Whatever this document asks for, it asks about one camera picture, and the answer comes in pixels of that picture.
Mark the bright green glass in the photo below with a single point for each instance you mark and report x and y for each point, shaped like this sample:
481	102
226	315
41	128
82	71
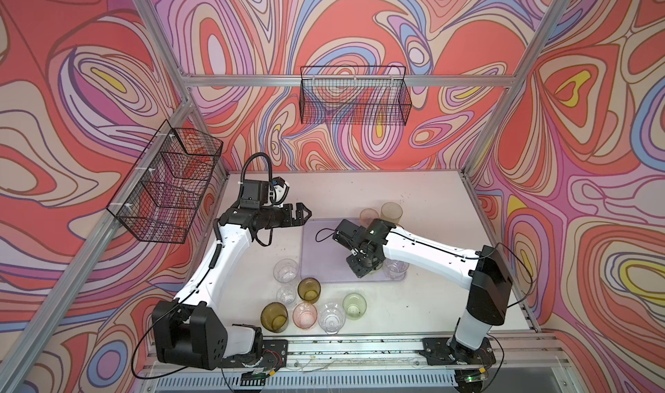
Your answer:
377	264

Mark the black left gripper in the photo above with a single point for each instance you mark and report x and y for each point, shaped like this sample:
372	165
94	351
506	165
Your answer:
298	220

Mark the clear faceted glass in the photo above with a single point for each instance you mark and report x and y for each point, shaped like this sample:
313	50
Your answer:
395	270

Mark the lilac plastic tray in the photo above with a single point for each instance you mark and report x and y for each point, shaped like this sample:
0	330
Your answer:
324	259

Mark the black wire basket wall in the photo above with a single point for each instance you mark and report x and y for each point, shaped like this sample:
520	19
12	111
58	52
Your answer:
159	200
354	95

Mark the pink clear glass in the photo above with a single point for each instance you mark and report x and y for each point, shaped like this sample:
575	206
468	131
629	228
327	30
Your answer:
305	315

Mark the olive brown glass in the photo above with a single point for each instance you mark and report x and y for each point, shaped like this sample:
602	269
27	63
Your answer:
309	290

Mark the clear ribbed glass front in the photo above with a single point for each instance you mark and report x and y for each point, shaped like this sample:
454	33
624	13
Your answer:
331	318

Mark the light green dimpled cup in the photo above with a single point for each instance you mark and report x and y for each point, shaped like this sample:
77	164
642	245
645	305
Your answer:
355	306

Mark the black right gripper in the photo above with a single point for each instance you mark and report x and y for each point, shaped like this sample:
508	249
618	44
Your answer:
358	271

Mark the large olive green glass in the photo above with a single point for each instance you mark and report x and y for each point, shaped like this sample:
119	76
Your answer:
274	317

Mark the aluminium front rail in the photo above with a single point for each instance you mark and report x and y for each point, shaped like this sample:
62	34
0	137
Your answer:
310	352

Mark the black wire basket back wall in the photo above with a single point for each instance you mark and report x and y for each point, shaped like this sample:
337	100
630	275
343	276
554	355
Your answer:
354	95

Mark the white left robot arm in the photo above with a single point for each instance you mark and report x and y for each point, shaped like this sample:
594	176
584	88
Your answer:
189	330

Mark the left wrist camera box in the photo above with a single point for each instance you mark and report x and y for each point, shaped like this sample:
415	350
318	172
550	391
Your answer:
253	194

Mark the pale green dimpled cup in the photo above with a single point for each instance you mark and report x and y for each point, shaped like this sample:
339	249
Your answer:
392	212

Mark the pink dimpled cup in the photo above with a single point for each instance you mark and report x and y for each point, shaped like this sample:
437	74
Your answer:
367	216

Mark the small clear glass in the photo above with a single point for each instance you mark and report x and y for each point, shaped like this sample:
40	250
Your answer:
287	295

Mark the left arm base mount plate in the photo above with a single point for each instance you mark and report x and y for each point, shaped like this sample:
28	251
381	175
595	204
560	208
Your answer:
269	354

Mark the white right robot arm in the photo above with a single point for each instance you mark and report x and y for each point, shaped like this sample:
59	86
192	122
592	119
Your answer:
483	273

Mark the black wire basket left wall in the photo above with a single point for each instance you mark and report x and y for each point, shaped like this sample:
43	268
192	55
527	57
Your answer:
159	200

